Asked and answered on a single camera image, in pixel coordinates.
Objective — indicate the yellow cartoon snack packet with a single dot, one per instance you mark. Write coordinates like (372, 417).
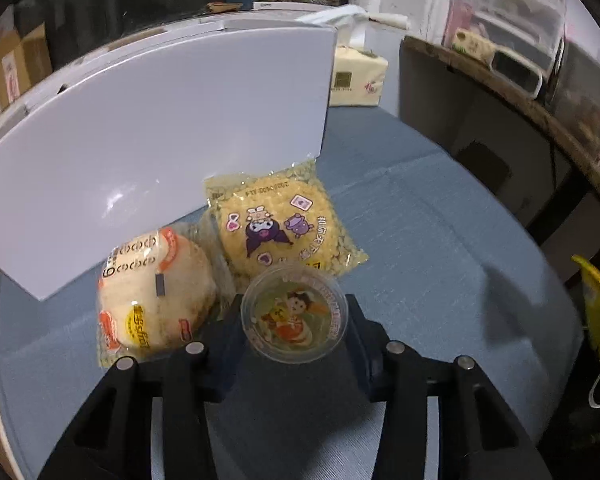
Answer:
(275, 220)

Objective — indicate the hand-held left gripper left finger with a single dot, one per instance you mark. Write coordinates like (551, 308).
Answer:
(180, 410)

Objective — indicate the blue table cloth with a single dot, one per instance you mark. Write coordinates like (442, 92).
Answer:
(430, 260)

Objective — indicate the white tube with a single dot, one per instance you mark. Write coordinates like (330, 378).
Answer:
(390, 19)

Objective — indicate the clear plastic storage drawers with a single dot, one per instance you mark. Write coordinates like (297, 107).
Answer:
(515, 5)

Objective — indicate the yellow tissue box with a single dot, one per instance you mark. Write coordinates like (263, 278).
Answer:
(472, 45)

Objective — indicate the grey transparent board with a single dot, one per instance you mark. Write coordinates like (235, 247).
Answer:
(587, 95)

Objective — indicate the pink bottle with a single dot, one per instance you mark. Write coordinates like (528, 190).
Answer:
(457, 22)

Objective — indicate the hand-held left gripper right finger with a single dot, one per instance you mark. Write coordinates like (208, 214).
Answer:
(420, 410)

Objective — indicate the side desk with wooden top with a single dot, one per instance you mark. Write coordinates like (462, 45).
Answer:
(480, 135)

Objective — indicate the round bread packet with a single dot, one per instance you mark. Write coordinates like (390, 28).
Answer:
(150, 295)

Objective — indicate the yellow tissue pack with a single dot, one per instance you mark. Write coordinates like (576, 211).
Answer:
(355, 75)

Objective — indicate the small cardboard box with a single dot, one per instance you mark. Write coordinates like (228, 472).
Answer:
(20, 65)

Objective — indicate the clear jelly cup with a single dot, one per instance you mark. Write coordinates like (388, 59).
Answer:
(295, 315)

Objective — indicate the brown wrapper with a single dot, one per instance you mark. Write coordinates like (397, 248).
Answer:
(224, 7)

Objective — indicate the white cardboard box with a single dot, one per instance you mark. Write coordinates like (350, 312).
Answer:
(155, 135)

